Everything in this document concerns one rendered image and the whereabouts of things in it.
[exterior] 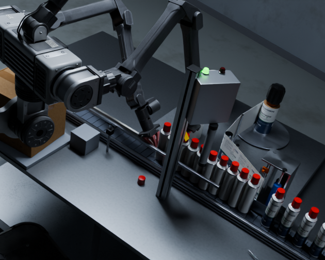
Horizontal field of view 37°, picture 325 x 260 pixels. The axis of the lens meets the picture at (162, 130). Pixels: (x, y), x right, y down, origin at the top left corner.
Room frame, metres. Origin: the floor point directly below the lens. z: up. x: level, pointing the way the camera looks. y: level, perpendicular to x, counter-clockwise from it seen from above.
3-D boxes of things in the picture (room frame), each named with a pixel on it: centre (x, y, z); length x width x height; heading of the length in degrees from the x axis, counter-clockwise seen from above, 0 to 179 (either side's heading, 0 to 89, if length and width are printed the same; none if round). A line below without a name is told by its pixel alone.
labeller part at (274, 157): (1.62, -0.51, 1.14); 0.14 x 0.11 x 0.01; 62
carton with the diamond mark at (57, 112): (1.78, 0.65, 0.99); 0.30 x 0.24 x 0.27; 68
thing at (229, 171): (1.61, -0.33, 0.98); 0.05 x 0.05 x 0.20
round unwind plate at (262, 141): (2.19, -0.53, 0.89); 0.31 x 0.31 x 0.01
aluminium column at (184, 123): (1.59, -0.07, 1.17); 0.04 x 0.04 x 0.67; 62
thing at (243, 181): (1.58, -0.38, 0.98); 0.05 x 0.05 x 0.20
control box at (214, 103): (1.61, -0.15, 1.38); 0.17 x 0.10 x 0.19; 117
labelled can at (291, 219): (1.47, -0.59, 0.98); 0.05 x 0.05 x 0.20
